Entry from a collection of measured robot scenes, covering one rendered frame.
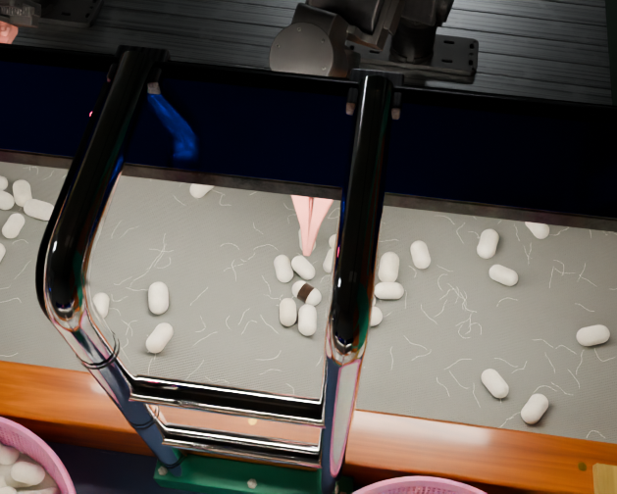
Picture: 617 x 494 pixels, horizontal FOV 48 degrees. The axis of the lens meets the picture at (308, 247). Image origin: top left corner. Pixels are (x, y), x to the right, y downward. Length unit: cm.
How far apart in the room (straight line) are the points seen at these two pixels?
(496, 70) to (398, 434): 62
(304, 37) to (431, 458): 40
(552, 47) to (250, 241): 60
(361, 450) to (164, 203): 38
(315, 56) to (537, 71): 58
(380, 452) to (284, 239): 27
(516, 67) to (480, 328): 48
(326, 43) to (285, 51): 4
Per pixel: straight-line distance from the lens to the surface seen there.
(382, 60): 107
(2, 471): 78
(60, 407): 73
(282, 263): 76
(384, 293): 75
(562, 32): 119
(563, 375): 77
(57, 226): 38
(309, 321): 73
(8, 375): 76
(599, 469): 71
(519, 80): 110
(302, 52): 60
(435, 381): 74
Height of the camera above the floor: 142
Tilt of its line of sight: 59 degrees down
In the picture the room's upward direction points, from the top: straight up
